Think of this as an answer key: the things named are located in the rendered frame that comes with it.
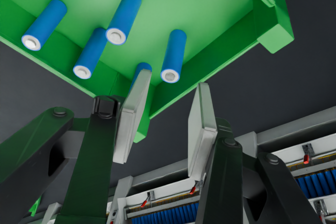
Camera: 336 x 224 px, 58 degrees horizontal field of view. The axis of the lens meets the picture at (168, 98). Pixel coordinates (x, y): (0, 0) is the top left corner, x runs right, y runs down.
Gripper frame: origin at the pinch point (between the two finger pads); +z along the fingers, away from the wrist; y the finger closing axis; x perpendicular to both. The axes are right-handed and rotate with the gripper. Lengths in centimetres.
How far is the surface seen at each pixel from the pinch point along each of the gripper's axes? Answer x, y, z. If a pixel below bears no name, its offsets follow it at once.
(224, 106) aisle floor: -31, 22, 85
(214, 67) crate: 0.6, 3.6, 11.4
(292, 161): -39, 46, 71
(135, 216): -96, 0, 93
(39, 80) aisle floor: -38, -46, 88
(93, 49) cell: -0.7, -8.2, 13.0
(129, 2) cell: 4.5, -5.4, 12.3
